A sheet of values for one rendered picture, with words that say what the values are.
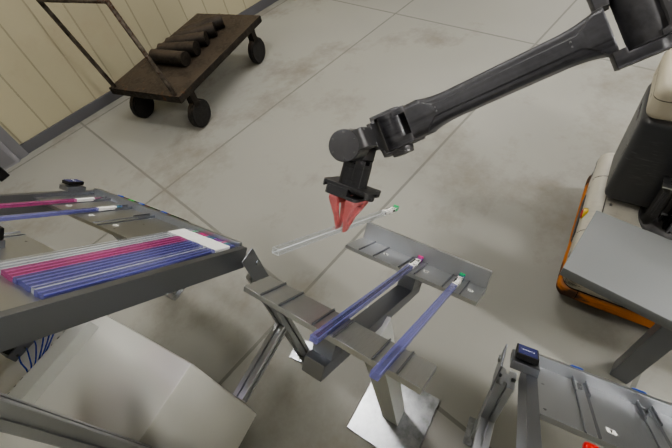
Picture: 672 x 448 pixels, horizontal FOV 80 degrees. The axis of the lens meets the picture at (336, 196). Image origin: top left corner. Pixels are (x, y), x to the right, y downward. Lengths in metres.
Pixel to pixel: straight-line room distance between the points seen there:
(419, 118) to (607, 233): 0.80
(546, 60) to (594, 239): 0.76
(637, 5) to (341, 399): 1.48
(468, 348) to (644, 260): 0.72
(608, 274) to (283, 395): 1.20
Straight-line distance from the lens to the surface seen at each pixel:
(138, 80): 3.15
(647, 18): 0.68
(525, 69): 0.68
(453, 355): 1.74
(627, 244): 1.36
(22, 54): 3.57
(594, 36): 0.68
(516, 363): 0.90
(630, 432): 0.91
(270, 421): 1.75
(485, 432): 1.36
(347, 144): 0.69
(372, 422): 1.66
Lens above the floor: 1.63
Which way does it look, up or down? 48 degrees down
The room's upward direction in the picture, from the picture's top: 14 degrees counter-clockwise
